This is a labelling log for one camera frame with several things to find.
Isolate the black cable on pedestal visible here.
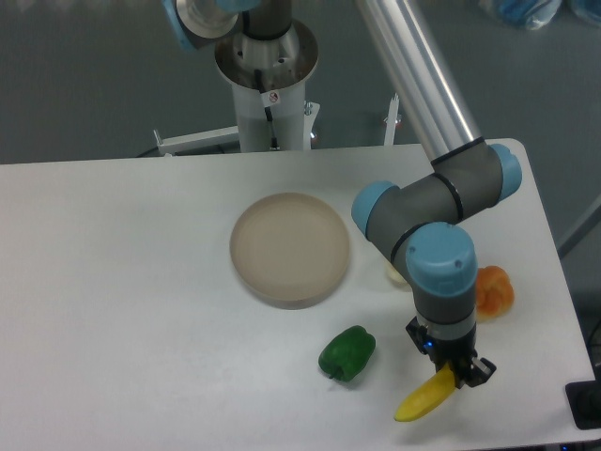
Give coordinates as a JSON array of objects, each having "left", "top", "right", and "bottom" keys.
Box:
[{"left": 254, "top": 69, "right": 279, "bottom": 150}]

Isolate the white metal bracket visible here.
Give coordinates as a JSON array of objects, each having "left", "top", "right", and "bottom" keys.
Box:
[
  {"left": 383, "top": 94, "right": 402, "bottom": 146},
  {"left": 153, "top": 126, "right": 239, "bottom": 155}
]

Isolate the beige round plate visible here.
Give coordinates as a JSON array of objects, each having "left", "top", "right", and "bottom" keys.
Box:
[{"left": 229, "top": 193, "right": 351, "bottom": 310}]

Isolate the orange toy pumpkin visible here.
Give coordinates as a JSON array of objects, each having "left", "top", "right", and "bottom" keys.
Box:
[{"left": 475, "top": 266, "right": 515, "bottom": 322}]

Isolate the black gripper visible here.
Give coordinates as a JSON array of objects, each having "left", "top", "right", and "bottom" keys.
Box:
[{"left": 406, "top": 317, "right": 496, "bottom": 388}]

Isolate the black device at edge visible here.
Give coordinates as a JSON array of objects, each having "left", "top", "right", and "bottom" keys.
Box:
[{"left": 565, "top": 381, "right": 600, "bottom": 430}]

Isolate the grey metal table leg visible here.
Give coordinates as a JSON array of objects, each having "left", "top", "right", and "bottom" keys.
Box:
[{"left": 556, "top": 195, "right": 600, "bottom": 259}]

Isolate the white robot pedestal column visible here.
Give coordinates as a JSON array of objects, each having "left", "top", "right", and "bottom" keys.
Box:
[{"left": 231, "top": 82, "right": 311, "bottom": 153}]

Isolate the white metal bracket right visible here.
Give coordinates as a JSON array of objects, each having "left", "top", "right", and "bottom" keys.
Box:
[{"left": 383, "top": 94, "right": 402, "bottom": 146}]

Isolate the blue plastic bag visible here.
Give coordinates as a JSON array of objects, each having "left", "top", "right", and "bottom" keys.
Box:
[{"left": 477, "top": 0, "right": 600, "bottom": 31}]

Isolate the green toy bell pepper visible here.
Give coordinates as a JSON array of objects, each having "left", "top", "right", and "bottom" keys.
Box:
[{"left": 317, "top": 325, "right": 376, "bottom": 382}]

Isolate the yellow toy banana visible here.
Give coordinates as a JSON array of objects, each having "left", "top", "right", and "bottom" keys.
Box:
[{"left": 393, "top": 365, "right": 456, "bottom": 423}]

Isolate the white metal bracket left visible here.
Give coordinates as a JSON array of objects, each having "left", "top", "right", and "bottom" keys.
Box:
[{"left": 153, "top": 126, "right": 239, "bottom": 155}]

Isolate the silver and grey robot arm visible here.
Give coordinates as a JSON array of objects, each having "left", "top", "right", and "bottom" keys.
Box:
[{"left": 163, "top": 1, "right": 522, "bottom": 387}]

